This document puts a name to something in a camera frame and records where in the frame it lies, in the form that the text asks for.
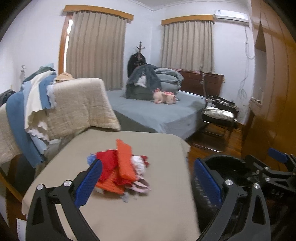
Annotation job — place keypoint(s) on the dark grey fleece jacket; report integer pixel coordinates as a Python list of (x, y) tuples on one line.
[(142, 83)]

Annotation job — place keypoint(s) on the dark wooden headboard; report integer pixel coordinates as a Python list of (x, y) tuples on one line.
[(193, 82)]

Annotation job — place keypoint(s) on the beige quilted blanket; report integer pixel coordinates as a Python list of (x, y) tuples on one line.
[(80, 104)]

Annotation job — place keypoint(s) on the beige curtain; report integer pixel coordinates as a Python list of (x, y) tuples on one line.
[(188, 46), (95, 47)]

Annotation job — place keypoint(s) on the left beige curtain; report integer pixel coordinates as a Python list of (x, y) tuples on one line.
[(95, 47)]

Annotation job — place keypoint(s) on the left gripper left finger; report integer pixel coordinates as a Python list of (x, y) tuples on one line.
[(43, 221)]

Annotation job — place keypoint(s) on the red cloth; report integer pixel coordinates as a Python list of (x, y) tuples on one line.
[(110, 171)]

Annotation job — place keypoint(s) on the bed with grey sheet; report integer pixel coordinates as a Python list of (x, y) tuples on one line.
[(181, 119)]

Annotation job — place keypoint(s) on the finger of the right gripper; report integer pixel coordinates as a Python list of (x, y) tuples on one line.
[(261, 172), (287, 159)]

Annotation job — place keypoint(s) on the folded grey duvet pile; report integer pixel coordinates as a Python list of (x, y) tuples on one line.
[(171, 80)]

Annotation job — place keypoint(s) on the wooden wardrobe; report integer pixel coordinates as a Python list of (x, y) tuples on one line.
[(273, 125)]

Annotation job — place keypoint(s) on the blue plastic bag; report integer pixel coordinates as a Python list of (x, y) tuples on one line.
[(90, 159)]

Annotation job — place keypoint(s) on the black cantilever chair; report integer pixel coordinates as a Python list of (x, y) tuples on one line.
[(214, 141)]

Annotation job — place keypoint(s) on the black lined trash bin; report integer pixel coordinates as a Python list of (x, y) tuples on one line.
[(280, 201)]

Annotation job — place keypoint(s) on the beige tablecloth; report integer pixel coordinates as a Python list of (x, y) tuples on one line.
[(167, 212)]

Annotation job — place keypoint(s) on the white air conditioner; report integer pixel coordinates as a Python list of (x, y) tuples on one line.
[(231, 16)]

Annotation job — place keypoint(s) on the wooden coat stand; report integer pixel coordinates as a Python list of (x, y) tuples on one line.
[(136, 60)]

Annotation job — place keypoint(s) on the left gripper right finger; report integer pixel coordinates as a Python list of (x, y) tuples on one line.
[(229, 207)]

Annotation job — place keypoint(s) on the pink plush pig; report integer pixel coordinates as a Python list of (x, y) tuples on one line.
[(164, 97)]

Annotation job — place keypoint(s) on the orange mesh cloth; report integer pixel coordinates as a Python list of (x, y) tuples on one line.
[(126, 170)]

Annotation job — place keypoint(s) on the silver chair cushion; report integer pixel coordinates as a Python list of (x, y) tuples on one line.
[(219, 114)]

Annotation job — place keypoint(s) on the right beige curtain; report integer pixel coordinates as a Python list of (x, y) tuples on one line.
[(188, 46)]

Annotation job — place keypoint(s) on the blue white scalloped blanket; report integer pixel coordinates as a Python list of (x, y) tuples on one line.
[(27, 113)]

